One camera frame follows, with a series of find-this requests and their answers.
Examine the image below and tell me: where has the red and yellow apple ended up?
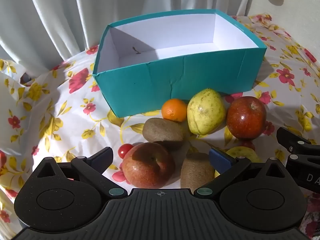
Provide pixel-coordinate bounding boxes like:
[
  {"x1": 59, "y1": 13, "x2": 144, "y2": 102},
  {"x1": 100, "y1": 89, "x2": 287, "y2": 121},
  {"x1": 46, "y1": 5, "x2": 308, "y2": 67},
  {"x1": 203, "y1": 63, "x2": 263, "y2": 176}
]
[{"x1": 226, "y1": 96, "x2": 267, "y2": 140}]

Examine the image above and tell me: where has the white curtain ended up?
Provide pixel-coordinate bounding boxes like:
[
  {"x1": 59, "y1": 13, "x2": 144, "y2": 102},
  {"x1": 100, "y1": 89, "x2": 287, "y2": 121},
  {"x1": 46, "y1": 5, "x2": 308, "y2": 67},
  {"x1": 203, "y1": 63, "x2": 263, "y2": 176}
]
[{"x1": 0, "y1": 0, "x2": 253, "y2": 70}]

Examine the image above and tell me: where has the brown kiwi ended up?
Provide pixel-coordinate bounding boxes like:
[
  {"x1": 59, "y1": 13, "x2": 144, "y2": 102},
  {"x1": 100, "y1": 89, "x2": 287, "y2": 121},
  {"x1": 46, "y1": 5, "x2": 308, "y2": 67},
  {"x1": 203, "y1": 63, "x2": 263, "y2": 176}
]
[
  {"x1": 180, "y1": 152, "x2": 216, "y2": 189},
  {"x1": 142, "y1": 117, "x2": 184, "y2": 143}
]

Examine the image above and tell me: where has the pink-red apple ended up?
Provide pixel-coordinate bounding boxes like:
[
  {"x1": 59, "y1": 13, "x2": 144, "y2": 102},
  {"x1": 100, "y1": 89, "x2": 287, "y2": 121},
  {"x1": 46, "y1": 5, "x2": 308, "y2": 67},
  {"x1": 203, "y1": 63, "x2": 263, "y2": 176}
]
[{"x1": 122, "y1": 142, "x2": 175, "y2": 188}]

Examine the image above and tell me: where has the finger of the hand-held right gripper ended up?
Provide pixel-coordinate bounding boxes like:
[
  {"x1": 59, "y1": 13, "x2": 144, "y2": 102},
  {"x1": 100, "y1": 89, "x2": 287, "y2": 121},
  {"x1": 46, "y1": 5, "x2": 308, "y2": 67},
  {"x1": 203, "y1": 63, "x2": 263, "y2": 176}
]
[{"x1": 276, "y1": 127, "x2": 320, "y2": 155}]

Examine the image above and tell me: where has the teal cardboard box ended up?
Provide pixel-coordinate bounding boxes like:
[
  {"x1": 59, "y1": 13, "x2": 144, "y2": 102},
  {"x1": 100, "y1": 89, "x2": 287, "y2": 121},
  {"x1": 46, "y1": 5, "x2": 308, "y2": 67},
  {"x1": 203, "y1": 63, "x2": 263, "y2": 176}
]
[{"x1": 92, "y1": 9, "x2": 267, "y2": 118}]

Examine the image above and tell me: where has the yellow-green pear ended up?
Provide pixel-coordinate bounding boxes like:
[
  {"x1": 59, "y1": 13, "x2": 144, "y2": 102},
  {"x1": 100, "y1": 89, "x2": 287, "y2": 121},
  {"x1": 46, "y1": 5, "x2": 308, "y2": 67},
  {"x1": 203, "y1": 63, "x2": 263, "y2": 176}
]
[{"x1": 187, "y1": 88, "x2": 227, "y2": 135}]

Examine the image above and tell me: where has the floral tablecloth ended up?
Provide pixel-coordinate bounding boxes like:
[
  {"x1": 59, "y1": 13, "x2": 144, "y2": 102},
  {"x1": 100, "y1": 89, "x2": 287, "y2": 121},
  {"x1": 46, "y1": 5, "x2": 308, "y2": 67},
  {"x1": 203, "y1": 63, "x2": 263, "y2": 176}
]
[{"x1": 0, "y1": 14, "x2": 320, "y2": 240}]

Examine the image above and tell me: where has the pale yellow apple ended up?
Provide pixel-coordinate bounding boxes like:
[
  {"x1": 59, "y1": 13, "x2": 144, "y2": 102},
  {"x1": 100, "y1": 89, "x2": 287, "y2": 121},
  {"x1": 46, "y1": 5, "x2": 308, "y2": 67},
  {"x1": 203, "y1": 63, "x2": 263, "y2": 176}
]
[{"x1": 214, "y1": 146, "x2": 262, "y2": 178}]

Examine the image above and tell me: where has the orange mandarin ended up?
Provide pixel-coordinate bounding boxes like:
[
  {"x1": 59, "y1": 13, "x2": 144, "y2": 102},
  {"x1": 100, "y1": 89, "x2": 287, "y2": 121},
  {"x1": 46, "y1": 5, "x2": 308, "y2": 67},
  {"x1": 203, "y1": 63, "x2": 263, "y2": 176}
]
[{"x1": 161, "y1": 98, "x2": 188, "y2": 122}]

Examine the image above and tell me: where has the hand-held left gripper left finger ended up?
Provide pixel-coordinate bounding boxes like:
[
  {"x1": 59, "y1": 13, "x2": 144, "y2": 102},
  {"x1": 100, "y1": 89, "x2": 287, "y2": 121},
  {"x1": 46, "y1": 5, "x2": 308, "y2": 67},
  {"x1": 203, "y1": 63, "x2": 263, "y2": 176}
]
[{"x1": 37, "y1": 147, "x2": 128, "y2": 198}]

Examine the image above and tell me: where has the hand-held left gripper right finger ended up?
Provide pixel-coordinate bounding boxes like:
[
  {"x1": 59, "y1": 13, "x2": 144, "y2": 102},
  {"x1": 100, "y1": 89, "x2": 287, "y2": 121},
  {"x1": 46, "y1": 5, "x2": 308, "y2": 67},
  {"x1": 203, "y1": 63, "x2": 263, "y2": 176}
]
[{"x1": 194, "y1": 147, "x2": 288, "y2": 198}]

